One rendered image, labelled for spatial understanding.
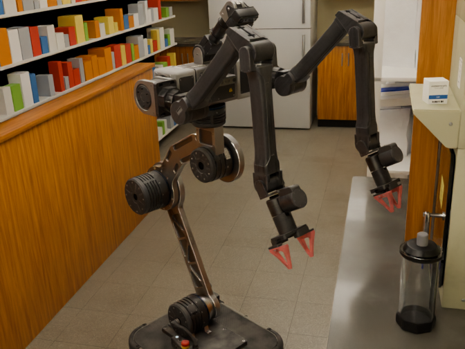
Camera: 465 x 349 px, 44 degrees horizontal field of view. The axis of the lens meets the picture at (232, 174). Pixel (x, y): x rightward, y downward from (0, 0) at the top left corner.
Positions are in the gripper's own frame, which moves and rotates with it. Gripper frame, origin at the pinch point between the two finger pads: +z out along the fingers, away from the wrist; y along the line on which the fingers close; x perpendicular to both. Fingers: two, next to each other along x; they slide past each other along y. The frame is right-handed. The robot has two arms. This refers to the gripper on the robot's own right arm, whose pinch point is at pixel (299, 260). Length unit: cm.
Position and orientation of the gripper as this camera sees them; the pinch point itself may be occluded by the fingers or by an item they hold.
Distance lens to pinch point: 171.8
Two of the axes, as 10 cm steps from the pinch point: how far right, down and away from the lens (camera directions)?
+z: 3.8, 9.2, -0.4
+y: 7.3, -2.7, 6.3
